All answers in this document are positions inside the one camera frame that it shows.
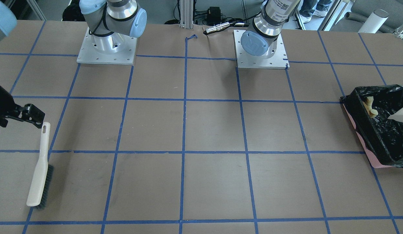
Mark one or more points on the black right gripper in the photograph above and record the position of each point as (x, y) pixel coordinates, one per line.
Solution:
(2, 104)

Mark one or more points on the white hand brush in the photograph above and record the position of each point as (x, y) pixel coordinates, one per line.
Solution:
(41, 180)

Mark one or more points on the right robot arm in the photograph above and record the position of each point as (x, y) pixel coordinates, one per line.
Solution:
(112, 24)

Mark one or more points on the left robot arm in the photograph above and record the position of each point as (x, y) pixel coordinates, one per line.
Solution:
(273, 14)

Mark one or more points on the black lined trash bin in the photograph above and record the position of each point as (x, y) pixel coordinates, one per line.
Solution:
(381, 138)

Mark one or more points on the toy croissant piece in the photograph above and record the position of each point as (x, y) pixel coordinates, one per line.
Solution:
(368, 105)

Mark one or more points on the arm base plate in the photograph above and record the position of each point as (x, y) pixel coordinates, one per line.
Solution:
(115, 49)
(254, 51)

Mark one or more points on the aluminium frame post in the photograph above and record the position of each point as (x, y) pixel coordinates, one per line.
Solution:
(186, 12)

